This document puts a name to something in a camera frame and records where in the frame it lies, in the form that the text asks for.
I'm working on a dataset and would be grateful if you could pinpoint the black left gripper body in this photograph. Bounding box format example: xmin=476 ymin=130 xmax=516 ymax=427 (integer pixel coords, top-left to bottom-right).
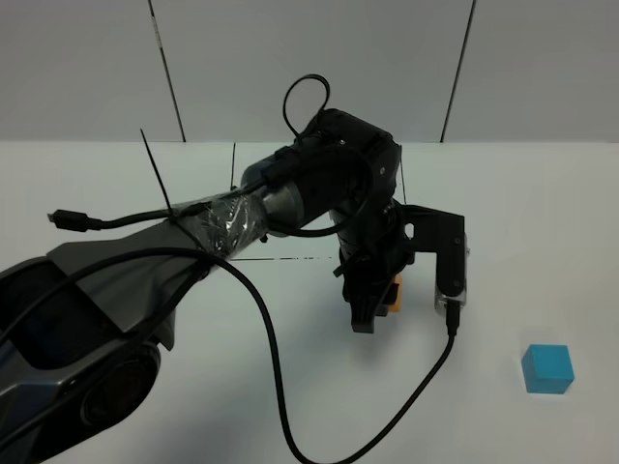
xmin=335 ymin=198 xmax=414 ymax=310

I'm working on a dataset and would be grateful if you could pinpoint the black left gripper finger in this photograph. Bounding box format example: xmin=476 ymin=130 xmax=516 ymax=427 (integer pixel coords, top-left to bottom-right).
xmin=379 ymin=284 xmax=392 ymax=317
xmin=351 ymin=295 xmax=381 ymax=334

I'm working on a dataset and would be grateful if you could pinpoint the orange cube block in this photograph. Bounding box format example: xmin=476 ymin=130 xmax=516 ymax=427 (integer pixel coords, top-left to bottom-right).
xmin=388 ymin=274 xmax=403 ymax=312

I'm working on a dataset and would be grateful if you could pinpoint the blue cube block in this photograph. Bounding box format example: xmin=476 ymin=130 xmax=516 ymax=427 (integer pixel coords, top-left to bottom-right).
xmin=521 ymin=344 xmax=575 ymax=394

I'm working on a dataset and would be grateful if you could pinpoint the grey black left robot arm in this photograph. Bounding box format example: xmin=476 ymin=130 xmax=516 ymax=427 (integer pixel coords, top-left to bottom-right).
xmin=1 ymin=109 xmax=412 ymax=463

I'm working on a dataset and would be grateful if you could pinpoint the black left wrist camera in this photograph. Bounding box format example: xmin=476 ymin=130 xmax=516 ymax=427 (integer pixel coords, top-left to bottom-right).
xmin=400 ymin=205 xmax=468 ymax=311

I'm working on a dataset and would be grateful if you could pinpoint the black left camera cable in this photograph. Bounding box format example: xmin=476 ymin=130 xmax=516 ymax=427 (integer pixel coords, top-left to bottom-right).
xmin=0 ymin=248 xmax=460 ymax=451

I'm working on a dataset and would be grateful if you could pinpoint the black cable tie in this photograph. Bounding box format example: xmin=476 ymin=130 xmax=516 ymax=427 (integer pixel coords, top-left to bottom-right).
xmin=139 ymin=129 xmax=205 ymax=251

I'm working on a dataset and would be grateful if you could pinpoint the black loose plug cable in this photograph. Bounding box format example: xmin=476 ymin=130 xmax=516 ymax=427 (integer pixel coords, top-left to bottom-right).
xmin=46 ymin=192 xmax=252 ymax=233

